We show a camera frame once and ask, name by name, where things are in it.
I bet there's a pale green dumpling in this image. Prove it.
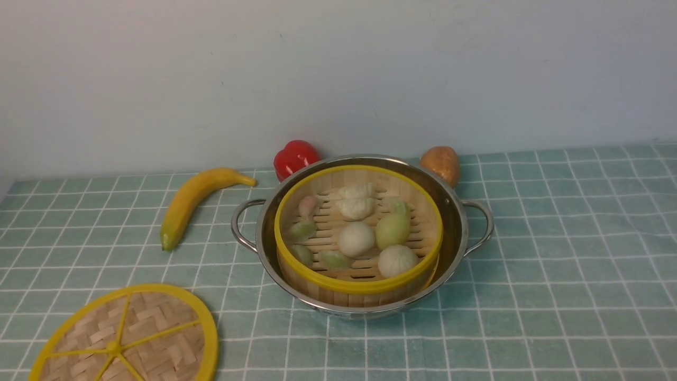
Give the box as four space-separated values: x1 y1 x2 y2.
286 219 317 243

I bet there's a white pleated dumpling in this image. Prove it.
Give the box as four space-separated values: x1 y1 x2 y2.
336 183 377 220

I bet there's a green checkered tablecloth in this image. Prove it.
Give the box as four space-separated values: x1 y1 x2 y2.
1 144 676 380

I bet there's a green round bun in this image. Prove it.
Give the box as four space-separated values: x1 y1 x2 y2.
374 214 410 250

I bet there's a brown potato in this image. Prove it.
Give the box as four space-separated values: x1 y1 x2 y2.
420 146 461 188

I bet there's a yellow banana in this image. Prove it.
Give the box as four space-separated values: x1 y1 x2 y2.
160 167 257 252

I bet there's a stainless steel pot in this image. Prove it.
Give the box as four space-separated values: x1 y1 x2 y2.
231 155 494 319

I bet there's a pink tipped dumpling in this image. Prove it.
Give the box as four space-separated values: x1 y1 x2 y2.
298 195 322 220

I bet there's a yellow woven bamboo steamer lid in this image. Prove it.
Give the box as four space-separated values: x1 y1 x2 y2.
28 284 219 380

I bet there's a white round bun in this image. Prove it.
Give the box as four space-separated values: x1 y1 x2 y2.
378 244 419 279
337 221 375 258

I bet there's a red bell pepper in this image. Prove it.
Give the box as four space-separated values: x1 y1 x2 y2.
273 140 321 183

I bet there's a yellow rimmed bamboo steamer basket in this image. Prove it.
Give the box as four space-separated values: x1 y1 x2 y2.
274 165 443 308

